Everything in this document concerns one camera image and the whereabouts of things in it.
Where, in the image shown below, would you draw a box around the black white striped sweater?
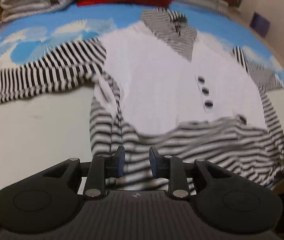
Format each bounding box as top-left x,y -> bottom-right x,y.
0,8 -> 284,190

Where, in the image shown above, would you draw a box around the blue white patterned bedsheet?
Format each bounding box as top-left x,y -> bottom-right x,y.
0,8 -> 284,190

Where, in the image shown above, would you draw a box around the purple square wall object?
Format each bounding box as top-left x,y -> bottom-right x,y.
249,12 -> 270,38

